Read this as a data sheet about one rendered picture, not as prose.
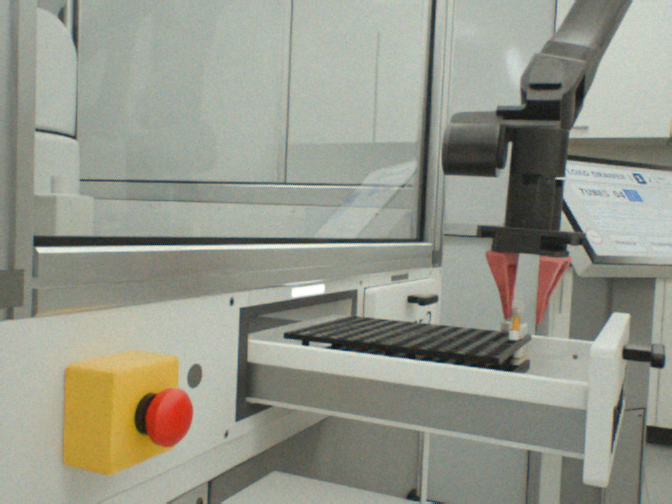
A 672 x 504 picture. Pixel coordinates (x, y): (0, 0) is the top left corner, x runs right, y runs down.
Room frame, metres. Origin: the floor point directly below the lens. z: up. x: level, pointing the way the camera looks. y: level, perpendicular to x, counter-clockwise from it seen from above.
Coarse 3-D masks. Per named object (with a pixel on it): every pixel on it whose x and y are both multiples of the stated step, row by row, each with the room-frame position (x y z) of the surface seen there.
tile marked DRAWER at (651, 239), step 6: (648, 240) 1.51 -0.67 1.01; (654, 240) 1.52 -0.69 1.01; (660, 240) 1.53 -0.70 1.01; (666, 240) 1.54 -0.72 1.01; (654, 246) 1.50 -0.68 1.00; (660, 246) 1.51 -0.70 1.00; (666, 246) 1.52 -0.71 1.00; (654, 252) 1.49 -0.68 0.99; (660, 252) 1.49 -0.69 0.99; (666, 252) 1.51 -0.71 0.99
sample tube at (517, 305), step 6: (516, 300) 0.75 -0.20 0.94; (522, 300) 0.75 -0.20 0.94; (516, 306) 0.75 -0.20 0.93; (522, 306) 0.75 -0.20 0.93; (516, 312) 0.75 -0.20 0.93; (516, 318) 0.75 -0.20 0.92; (510, 324) 0.75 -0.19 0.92; (516, 324) 0.74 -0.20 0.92; (510, 330) 0.74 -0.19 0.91; (516, 330) 0.74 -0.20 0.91; (510, 336) 0.74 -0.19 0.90; (516, 336) 0.74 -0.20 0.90
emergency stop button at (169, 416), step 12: (156, 396) 0.47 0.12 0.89; (168, 396) 0.47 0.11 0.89; (180, 396) 0.48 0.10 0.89; (156, 408) 0.46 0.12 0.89; (168, 408) 0.46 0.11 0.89; (180, 408) 0.47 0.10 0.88; (192, 408) 0.49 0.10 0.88; (156, 420) 0.46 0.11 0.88; (168, 420) 0.46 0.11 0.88; (180, 420) 0.47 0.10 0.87; (156, 432) 0.46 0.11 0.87; (168, 432) 0.46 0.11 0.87; (180, 432) 0.47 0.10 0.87; (156, 444) 0.47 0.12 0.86; (168, 444) 0.47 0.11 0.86
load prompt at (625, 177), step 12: (576, 168) 1.58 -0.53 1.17; (588, 168) 1.60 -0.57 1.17; (600, 168) 1.62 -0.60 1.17; (612, 168) 1.64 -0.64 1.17; (588, 180) 1.57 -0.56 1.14; (600, 180) 1.59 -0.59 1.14; (612, 180) 1.61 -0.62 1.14; (624, 180) 1.63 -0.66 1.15; (636, 180) 1.65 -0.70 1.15; (648, 180) 1.68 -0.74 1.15
